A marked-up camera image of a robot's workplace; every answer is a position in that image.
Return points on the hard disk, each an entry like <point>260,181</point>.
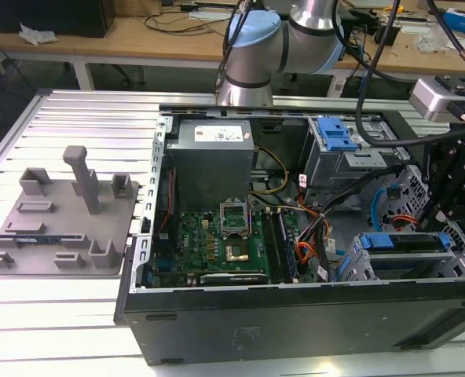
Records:
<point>413,241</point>

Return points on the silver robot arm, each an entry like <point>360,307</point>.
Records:
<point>248,59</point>

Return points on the perforated metal disk bay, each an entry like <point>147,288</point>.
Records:
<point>409,188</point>

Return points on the black RAM slot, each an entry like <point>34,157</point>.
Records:
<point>282,251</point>
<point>271,247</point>

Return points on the metal drive cage blue latch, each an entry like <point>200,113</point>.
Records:
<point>334,169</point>

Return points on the blue cardboard box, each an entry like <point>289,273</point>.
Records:
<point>464,19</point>

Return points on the black PC case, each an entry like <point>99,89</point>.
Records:
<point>295,326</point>

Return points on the CPU socket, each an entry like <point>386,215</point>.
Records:
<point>234,220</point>

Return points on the square gold chipset chip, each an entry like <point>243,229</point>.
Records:
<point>237,252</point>

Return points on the black graphics card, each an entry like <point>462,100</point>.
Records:
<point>232,279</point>

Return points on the grey power supply unit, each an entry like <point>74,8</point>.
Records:
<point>209,169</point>

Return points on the green motherboard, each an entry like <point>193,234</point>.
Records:
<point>201,239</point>

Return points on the wooden desk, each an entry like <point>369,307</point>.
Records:
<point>138,43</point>

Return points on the grey parts rack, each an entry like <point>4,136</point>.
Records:
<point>59,220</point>

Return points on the black box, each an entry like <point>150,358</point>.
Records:
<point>52,15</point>

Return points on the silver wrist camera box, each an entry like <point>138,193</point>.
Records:
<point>429,98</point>

